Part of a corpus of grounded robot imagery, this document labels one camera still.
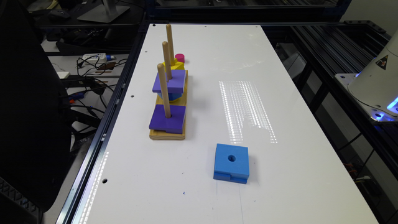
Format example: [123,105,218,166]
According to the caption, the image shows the blue block under purple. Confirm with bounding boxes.
[157,93,183,101]

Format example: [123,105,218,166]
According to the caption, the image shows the dark purple square block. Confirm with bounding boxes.
[149,105,186,134]

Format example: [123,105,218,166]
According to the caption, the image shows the black cables bundle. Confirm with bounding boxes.
[58,55,129,138]

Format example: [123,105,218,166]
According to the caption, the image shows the yellow block on far peg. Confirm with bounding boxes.
[170,58,185,70]

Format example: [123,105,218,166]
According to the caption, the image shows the black office chair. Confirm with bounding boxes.
[1,1,71,223]

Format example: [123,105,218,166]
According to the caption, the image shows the grey monitor stand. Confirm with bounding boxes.
[77,0,130,23]

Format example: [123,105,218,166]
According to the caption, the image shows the far wooden peg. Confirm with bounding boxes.
[166,24,175,66]

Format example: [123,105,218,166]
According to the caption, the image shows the blue square block with hole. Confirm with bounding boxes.
[213,144,250,184]

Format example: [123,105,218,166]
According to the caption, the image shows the near wooden peg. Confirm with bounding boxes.
[157,63,172,119]

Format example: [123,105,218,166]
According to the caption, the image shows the wooden peg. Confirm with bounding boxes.
[166,24,175,66]
[162,41,172,82]
[157,63,172,119]

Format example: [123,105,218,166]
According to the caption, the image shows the middle wooden peg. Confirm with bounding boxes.
[162,41,172,82]

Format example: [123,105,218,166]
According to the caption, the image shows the pink cylinder block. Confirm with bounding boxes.
[175,54,185,63]

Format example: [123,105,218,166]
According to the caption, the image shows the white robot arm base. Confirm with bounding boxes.
[335,34,397,122]

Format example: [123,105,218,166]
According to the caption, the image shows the black aluminium frame rail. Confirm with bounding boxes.
[54,20,150,224]

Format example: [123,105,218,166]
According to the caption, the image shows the white power strip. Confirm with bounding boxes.
[82,53,116,63]

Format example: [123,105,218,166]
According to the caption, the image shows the light purple square block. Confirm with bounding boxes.
[152,70,186,93]

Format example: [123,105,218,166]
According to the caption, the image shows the wooden peg base board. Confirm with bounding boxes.
[149,70,188,140]

